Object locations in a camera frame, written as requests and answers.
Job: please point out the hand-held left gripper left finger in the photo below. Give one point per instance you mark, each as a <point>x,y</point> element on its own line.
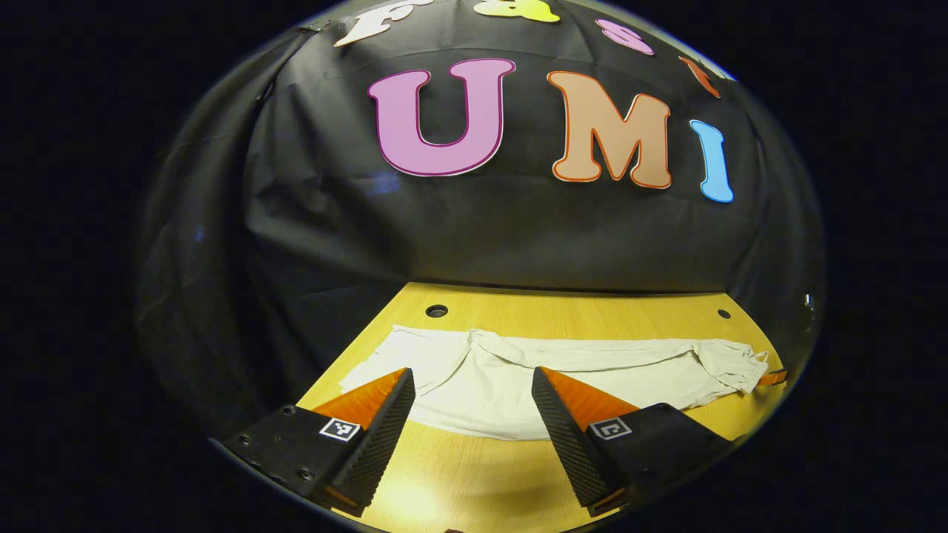
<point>381,437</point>

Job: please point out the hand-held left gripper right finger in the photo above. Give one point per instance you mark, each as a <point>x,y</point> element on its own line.
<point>566,437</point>

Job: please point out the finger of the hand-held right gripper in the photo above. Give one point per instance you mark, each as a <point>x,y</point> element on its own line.
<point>774,378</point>

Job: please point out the cream white jeans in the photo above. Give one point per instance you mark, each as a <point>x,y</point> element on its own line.
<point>481,385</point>

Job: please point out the black backdrop cloth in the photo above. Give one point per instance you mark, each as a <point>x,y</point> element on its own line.
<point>459,222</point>

